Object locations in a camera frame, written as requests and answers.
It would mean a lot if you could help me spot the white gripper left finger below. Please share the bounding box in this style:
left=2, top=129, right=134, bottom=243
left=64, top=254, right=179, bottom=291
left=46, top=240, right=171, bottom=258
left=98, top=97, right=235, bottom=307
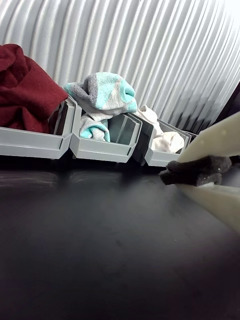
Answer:
left=166, top=109, right=240, bottom=175

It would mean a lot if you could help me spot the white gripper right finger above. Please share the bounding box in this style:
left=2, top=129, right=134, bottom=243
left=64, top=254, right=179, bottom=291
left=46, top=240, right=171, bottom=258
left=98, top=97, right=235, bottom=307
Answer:
left=159, top=171, right=240, bottom=235

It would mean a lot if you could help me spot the pinkish white sock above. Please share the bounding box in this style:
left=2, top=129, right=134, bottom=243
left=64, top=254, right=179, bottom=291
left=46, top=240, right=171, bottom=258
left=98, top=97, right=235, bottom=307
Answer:
left=151, top=131, right=186, bottom=155

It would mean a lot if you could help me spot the teal and grey sock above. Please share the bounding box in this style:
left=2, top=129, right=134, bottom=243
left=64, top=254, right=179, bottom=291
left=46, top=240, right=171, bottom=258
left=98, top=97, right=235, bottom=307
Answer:
left=63, top=71, right=139, bottom=143

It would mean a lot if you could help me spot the dark red sock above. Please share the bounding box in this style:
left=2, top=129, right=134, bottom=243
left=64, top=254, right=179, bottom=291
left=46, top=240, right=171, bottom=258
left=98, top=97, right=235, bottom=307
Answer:
left=0, top=43, right=70, bottom=135

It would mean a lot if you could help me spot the grey plastic storage bin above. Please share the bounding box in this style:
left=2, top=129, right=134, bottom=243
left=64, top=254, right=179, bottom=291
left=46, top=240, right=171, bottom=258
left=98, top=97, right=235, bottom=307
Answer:
left=69, top=103, right=143, bottom=164
left=132, top=117, right=198, bottom=168
left=0, top=96, right=78, bottom=160

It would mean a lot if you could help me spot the white pleated curtain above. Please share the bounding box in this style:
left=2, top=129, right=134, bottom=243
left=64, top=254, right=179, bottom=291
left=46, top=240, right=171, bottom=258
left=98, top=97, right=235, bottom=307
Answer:
left=0, top=0, right=240, bottom=136

